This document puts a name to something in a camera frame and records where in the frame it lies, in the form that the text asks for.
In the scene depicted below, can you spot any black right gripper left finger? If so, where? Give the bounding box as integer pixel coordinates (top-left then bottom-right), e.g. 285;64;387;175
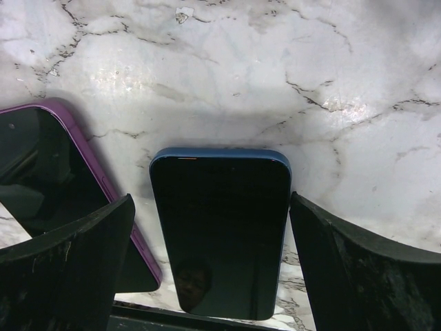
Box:
1;194;135;330

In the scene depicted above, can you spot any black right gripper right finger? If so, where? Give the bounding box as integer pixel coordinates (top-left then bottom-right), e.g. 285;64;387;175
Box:
289;193;440;330

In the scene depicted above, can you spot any pink phone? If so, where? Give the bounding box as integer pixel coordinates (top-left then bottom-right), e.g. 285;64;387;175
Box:
1;99;162;293

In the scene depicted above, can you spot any blue phone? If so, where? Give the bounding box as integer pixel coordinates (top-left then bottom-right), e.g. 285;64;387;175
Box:
149;148;291;321

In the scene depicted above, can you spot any black mounting rail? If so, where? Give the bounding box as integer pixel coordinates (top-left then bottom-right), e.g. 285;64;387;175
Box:
107;301;316;330

